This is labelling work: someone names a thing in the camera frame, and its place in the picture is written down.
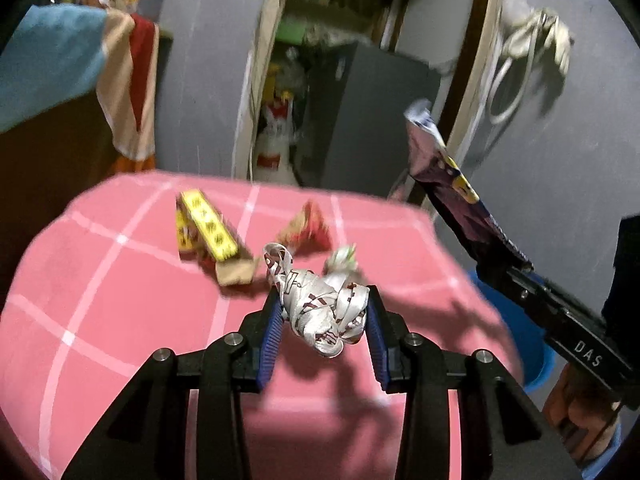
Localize white red wrapper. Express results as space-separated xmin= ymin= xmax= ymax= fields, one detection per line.
xmin=264 ymin=243 xmax=369 ymax=359

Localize red triangular snack wrapper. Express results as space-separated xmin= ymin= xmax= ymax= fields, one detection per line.
xmin=276 ymin=200 xmax=332 ymax=254

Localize dark blue foil wrapper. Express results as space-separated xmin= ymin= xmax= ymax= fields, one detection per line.
xmin=405 ymin=99 xmax=533 ymax=270

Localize person's right hand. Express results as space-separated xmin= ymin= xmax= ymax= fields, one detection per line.
xmin=542 ymin=364 xmax=622 ymax=466

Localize brown paper scrap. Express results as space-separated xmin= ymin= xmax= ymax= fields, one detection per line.
xmin=215 ymin=257 xmax=258 ymax=287

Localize blue plastic bucket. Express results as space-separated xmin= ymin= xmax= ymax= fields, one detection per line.
xmin=468 ymin=271 xmax=555 ymax=393

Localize crumpled white green wrapper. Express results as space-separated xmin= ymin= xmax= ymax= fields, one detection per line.
xmin=323 ymin=244 xmax=362 ymax=280

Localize yellow snack wrapper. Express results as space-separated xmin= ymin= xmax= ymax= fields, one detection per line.
xmin=176 ymin=188 xmax=240 ymax=262

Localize pink checkered tablecloth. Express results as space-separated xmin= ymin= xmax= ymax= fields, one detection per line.
xmin=1 ymin=171 xmax=522 ymax=479

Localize red white bag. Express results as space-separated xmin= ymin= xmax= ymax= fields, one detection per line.
xmin=253 ymin=91 xmax=297 ymax=186

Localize grey refrigerator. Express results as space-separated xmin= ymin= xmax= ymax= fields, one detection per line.
xmin=293 ymin=42 xmax=440 ymax=197

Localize white rubber gloves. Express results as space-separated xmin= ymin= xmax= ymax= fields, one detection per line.
xmin=501 ymin=8 xmax=574 ymax=77

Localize brown wooden counter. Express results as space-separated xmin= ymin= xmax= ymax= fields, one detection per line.
xmin=0 ymin=92 xmax=117 ymax=296

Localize blue striped towel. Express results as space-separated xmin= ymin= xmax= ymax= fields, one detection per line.
xmin=1 ymin=3 xmax=160 ymax=165

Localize wooden door frame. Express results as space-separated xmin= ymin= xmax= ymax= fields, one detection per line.
xmin=231 ymin=0 xmax=501 ymax=180

